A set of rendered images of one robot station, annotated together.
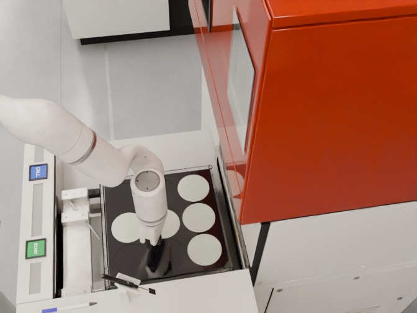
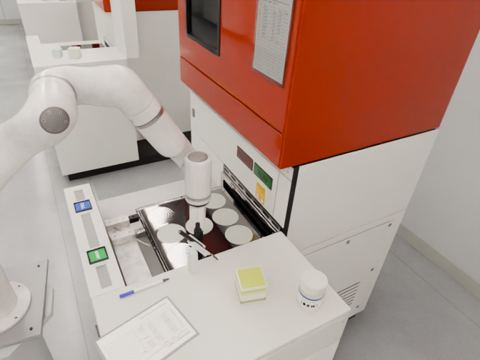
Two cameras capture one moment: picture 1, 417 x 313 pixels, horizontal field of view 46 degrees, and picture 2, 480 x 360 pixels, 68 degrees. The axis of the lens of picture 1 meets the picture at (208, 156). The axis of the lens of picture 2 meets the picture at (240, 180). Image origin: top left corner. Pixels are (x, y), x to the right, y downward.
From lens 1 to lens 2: 0.62 m
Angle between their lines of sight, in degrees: 24
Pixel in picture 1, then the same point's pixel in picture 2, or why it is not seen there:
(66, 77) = (61, 203)
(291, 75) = not seen: outside the picture
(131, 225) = (173, 231)
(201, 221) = (228, 218)
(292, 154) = (317, 80)
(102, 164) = (170, 128)
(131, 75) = (115, 193)
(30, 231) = (88, 245)
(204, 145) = not seen: hidden behind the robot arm
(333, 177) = (339, 111)
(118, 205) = (158, 221)
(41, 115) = (126, 71)
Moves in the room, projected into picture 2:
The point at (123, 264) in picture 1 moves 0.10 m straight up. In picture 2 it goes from (177, 257) to (176, 235)
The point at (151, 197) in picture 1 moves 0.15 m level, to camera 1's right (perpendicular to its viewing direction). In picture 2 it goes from (205, 166) to (253, 160)
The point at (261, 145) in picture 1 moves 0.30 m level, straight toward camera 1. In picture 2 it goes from (300, 66) to (343, 118)
